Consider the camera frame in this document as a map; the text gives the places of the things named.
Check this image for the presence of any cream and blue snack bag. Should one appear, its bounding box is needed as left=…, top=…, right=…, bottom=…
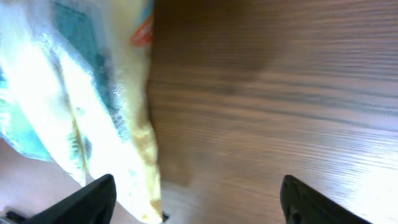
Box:
left=1, top=0, right=164, bottom=223

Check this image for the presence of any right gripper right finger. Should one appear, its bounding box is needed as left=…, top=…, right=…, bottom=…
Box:
left=280, top=175, right=370, bottom=224

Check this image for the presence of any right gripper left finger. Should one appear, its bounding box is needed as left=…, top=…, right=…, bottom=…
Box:
left=21, top=174, right=116, bottom=224

